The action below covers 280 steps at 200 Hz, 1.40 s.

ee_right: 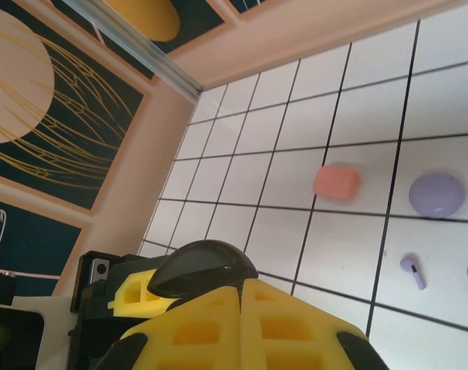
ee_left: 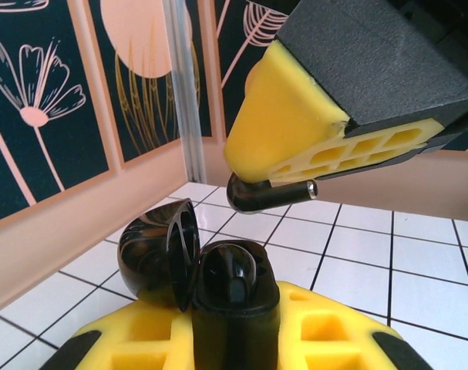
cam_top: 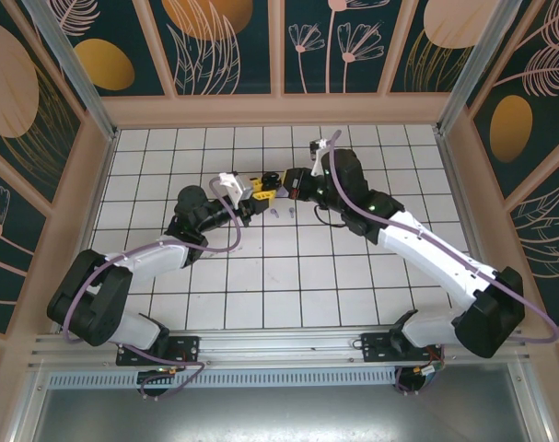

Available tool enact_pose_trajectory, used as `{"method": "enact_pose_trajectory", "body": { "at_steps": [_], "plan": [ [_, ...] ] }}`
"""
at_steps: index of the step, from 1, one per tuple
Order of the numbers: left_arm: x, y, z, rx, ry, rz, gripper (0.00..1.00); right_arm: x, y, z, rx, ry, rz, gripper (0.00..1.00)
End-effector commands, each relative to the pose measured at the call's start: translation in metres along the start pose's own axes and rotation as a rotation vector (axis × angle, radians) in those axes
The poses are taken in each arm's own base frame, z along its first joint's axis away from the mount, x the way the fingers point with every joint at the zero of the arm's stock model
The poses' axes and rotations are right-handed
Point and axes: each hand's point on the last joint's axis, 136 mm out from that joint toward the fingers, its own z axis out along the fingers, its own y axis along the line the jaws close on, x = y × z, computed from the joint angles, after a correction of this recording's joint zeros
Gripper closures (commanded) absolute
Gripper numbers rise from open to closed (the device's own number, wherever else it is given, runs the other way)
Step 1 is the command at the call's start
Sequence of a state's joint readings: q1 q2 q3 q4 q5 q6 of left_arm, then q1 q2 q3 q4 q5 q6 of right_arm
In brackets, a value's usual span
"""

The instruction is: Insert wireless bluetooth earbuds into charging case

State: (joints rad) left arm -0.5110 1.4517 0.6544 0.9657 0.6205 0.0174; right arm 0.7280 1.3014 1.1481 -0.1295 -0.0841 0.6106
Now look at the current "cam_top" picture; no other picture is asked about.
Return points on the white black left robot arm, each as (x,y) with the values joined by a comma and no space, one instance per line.
(154,259)

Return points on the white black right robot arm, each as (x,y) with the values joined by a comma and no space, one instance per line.
(422,255)

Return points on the grey metal sheet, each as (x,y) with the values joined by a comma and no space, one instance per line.
(279,414)

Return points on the aluminium side rail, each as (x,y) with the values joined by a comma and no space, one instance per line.
(450,166)
(105,166)

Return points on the aluminium mounting rail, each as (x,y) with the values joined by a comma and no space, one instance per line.
(279,343)

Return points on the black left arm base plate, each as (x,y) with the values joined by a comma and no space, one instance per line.
(187,350)

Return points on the aluminium corner post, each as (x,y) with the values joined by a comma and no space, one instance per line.
(480,69)
(72,69)

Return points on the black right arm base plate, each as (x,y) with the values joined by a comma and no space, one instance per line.
(376,347)

